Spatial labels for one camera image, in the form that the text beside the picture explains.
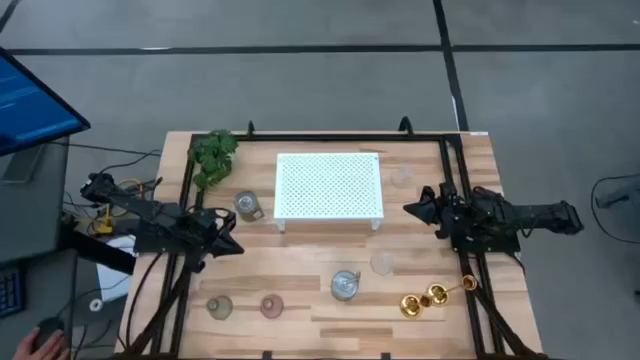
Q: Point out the black computer mouse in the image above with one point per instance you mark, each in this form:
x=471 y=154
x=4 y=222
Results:
x=50 y=327

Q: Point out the pink glass candle holder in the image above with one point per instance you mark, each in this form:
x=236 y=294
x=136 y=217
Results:
x=271 y=306

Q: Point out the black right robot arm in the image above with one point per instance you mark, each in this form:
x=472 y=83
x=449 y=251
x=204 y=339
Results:
x=540 y=217

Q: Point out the black desk support bar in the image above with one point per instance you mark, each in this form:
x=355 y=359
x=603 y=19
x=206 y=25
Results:
x=100 y=252

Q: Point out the tall gold candlestick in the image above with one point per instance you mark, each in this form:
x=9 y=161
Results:
x=438 y=294

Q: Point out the grey chair leg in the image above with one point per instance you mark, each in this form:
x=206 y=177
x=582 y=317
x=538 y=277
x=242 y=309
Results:
x=620 y=195

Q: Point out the grey monitor stand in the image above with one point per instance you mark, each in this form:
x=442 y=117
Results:
x=22 y=165

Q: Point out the green potted plant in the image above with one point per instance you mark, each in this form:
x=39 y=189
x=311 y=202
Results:
x=215 y=157

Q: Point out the white tape roll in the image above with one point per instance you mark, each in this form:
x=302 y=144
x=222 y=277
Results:
x=91 y=305

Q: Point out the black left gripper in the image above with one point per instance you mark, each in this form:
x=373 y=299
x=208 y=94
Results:
x=205 y=230

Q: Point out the white paper sheet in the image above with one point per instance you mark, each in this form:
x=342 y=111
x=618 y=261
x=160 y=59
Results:
x=112 y=285

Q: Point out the grey desk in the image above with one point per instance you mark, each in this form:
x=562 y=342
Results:
x=35 y=220

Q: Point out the computer monitor with blue screen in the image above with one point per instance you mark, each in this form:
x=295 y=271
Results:
x=30 y=105

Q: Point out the short gold candlestick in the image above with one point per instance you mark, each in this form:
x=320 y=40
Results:
x=411 y=306

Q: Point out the white perforated metal shelf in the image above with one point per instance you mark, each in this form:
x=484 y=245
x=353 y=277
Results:
x=330 y=187

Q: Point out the green glass candle holder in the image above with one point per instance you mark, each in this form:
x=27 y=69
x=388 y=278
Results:
x=220 y=307

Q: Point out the black aluminium table frame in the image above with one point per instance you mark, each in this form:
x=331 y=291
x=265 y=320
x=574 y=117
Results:
x=325 y=137

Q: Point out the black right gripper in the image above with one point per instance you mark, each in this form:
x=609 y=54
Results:
x=452 y=210

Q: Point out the clear glass candle holder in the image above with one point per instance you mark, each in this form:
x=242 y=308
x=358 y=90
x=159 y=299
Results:
x=402 y=177
x=382 y=263

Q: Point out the person's hand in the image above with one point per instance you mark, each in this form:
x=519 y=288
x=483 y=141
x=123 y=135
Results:
x=30 y=350

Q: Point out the black computer keyboard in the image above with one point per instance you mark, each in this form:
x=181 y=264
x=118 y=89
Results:
x=10 y=295

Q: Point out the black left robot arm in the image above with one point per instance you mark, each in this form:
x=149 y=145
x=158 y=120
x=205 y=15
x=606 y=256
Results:
x=150 y=210

